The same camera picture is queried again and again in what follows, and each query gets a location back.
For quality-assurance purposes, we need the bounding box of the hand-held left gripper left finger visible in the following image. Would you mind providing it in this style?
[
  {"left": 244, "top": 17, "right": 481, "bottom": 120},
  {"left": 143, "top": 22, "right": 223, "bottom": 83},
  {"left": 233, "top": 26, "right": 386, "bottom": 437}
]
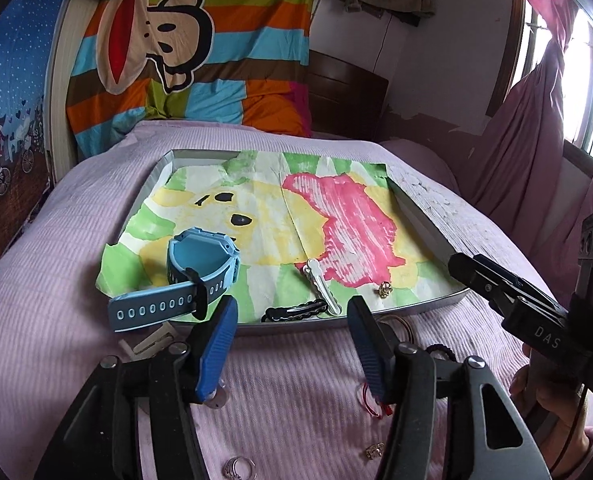
[{"left": 34, "top": 294, "right": 240, "bottom": 480}]

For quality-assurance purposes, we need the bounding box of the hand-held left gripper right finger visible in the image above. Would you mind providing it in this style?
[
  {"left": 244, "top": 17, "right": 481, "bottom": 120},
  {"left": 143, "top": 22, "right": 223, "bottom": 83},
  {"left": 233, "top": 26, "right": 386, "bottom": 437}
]
[{"left": 347, "top": 296, "right": 552, "bottom": 480}]

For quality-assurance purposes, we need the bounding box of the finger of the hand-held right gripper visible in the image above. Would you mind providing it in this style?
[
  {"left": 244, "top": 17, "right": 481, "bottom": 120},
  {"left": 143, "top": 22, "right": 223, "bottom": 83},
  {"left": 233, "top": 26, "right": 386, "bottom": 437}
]
[
  {"left": 448, "top": 253, "right": 527, "bottom": 323},
  {"left": 469, "top": 254, "right": 571, "bottom": 312}
]

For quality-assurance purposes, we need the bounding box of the brown hair tie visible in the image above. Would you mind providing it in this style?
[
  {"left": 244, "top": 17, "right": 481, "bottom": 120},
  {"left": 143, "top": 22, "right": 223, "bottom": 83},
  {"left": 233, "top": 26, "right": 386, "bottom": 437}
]
[{"left": 377, "top": 314, "right": 412, "bottom": 343}]

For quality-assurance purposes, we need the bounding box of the red string bracelet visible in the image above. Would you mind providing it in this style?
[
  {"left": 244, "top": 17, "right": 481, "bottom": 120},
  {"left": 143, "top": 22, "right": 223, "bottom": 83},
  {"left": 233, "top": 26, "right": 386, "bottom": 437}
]
[{"left": 359, "top": 382, "right": 395, "bottom": 418}]

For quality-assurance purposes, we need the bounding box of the white plastic clip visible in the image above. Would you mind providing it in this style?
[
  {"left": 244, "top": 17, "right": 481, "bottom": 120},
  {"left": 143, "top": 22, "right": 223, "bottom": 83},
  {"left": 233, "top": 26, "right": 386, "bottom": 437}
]
[{"left": 119, "top": 321, "right": 177, "bottom": 361}]

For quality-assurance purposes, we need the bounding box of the black hair tie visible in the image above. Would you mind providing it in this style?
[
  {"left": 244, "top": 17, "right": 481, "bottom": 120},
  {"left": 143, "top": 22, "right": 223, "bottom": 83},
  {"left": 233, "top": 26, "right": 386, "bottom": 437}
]
[{"left": 424, "top": 342, "right": 457, "bottom": 361}]

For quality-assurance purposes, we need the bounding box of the grey shallow box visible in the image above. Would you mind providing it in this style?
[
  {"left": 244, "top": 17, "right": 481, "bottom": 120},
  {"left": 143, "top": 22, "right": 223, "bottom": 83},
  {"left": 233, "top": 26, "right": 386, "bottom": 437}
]
[{"left": 104, "top": 148, "right": 470, "bottom": 338}]

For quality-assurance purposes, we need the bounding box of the silver ring set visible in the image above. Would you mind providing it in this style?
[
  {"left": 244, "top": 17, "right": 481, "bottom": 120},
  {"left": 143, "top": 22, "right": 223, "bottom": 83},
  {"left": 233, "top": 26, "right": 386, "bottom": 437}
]
[{"left": 222, "top": 455, "right": 257, "bottom": 480}]

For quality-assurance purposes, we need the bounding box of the person's right hand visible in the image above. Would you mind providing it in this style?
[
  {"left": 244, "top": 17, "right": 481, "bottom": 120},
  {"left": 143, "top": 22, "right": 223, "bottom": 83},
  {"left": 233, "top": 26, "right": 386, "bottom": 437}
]
[{"left": 509, "top": 342, "right": 593, "bottom": 476}]

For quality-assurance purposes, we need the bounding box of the blue smartwatch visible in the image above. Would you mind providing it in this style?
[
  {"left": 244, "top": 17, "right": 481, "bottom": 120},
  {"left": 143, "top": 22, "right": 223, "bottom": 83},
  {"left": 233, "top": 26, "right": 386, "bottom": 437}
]
[{"left": 107, "top": 227, "right": 240, "bottom": 333}]

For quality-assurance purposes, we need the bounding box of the white hair clip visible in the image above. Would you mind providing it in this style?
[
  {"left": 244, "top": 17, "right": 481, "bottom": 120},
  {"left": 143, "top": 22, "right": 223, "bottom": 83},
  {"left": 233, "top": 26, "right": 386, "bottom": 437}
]
[{"left": 301, "top": 258, "right": 345, "bottom": 317}]

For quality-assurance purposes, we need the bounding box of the black hair clip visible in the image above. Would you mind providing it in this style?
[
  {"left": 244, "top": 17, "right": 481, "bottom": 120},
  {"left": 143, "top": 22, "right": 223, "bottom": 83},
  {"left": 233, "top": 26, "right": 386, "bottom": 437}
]
[{"left": 260, "top": 298, "right": 327, "bottom": 323}]

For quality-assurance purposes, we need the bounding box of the pink ribbed bedspread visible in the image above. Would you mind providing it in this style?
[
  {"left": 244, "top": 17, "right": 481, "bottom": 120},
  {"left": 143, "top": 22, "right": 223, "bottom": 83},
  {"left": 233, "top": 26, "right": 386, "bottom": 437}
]
[{"left": 0, "top": 120, "right": 593, "bottom": 480}]

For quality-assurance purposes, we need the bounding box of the painted paper liner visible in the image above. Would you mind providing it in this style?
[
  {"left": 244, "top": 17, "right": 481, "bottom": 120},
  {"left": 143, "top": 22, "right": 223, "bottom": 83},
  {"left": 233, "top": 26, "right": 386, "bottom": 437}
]
[{"left": 94, "top": 150, "right": 465, "bottom": 326}]

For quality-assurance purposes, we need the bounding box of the pink curtain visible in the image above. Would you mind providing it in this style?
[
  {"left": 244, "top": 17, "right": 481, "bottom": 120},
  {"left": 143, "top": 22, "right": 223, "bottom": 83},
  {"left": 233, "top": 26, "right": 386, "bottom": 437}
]
[{"left": 459, "top": 0, "right": 593, "bottom": 281}]

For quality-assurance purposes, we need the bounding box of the window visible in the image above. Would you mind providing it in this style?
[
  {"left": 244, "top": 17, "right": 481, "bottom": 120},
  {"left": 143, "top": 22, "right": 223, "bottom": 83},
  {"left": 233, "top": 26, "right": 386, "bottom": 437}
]
[{"left": 507, "top": 0, "right": 593, "bottom": 171}]

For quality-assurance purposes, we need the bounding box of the dark wooden headboard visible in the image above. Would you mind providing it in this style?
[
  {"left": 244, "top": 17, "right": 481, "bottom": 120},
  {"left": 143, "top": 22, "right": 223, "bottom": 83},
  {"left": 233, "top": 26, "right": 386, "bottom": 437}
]
[{"left": 304, "top": 50, "right": 390, "bottom": 141}]

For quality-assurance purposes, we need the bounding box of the striped monkey-print sheet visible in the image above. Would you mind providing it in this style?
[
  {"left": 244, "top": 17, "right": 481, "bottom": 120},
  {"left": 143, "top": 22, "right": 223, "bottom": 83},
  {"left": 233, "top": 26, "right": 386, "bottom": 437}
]
[{"left": 65, "top": 0, "right": 327, "bottom": 158}]

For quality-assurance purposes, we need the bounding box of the blue printed wardrobe cover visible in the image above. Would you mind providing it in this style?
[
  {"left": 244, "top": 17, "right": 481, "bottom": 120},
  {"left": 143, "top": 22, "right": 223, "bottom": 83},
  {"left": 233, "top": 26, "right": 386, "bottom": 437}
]
[{"left": 0, "top": 0, "right": 72, "bottom": 291}]

